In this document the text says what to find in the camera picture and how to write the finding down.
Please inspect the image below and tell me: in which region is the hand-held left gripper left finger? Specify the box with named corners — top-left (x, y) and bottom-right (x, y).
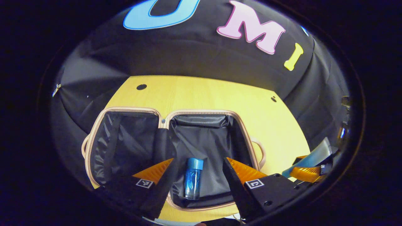
top-left (94, 158), bottom-right (176, 221)

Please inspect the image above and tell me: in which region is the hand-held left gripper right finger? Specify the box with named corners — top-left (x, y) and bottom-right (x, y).
top-left (222, 157), bottom-right (313, 223)

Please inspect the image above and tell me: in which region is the blue capped bottle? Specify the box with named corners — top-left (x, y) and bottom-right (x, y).
top-left (184, 158), bottom-right (204, 201)

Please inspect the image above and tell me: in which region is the pink suitcase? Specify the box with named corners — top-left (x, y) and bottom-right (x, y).
top-left (81, 107), bottom-right (267, 211)

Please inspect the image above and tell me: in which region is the black backdrop cloth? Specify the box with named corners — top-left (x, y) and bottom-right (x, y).
top-left (50, 0), bottom-right (349, 189)

